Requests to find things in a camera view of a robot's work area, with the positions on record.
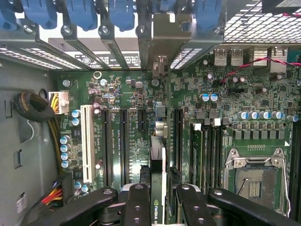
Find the white power connector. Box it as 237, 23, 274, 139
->
48, 91, 69, 115

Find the green motherboard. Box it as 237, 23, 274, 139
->
56, 46, 301, 226

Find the black RAM slot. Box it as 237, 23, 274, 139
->
211, 117, 222, 189
290, 121, 300, 218
203, 127, 212, 189

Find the silver ethernet port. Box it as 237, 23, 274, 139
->
270, 46, 288, 73

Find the black sleeved power cable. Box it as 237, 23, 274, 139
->
13, 91, 65, 176

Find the metal slot cover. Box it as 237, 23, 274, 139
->
98, 23, 130, 71
136, 23, 151, 71
60, 23, 110, 71

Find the red black fan wire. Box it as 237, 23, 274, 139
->
220, 56, 301, 84

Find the CPU socket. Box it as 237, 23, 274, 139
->
223, 147, 290, 217

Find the silver USB port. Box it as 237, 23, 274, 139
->
230, 48, 245, 67
213, 48, 228, 67

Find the black PC case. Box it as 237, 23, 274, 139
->
0, 0, 301, 226

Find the short black expansion slot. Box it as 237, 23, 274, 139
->
137, 109, 148, 132

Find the long black expansion slot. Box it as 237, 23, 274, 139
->
173, 108, 183, 174
101, 108, 112, 186

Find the white expansion slot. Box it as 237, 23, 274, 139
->
80, 105, 94, 184

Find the coloured power wire bundle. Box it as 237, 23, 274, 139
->
40, 174, 73, 208

